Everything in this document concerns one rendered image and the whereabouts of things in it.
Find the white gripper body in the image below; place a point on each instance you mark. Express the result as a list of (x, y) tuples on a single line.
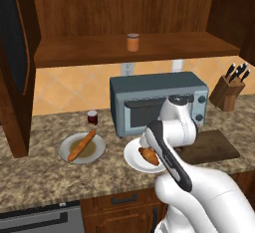
[(143, 140)]

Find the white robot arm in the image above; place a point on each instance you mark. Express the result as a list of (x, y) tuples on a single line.
[(212, 203)]

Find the brown croissant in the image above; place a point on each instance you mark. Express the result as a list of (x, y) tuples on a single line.
[(149, 156)]

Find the dark red jar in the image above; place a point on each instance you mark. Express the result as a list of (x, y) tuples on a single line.
[(92, 118)]

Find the dark wooden cutting board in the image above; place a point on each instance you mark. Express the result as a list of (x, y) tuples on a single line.
[(215, 147)]

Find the orange jam jar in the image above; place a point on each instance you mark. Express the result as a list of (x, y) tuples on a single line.
[(133, 43)]

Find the dark wooden cabinet door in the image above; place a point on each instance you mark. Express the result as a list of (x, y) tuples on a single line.
[(15, 61), (232, 14)]

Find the white plate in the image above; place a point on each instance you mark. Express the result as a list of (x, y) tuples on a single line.
[(134, 159)]

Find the grey plate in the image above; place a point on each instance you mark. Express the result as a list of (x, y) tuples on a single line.
[(94, 150)]

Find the grey-blue toaster oven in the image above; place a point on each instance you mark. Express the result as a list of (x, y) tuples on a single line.
[(146, 84)]

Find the orange baguette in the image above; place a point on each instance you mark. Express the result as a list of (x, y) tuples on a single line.
[(81, 145)]

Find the wooden drawer front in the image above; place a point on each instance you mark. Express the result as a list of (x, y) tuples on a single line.
[(96, 201)]

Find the wooden base cupboard door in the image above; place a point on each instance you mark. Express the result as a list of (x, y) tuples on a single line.
[(116, 222)]

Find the wooden knife block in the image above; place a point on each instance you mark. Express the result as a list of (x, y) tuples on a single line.
[(227, 94)]

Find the wooden base cupboard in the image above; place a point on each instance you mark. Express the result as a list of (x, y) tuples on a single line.
[(245, 185)]

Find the grey dishwasher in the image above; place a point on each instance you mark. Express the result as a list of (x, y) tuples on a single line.
[(40, 218)]

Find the white wall outlet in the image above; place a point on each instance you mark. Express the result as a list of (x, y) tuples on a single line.
[(127, 68), (177, 65)]

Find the wooden wall cabinet with shelf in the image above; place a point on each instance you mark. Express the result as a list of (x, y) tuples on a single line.
[(99, 49)]

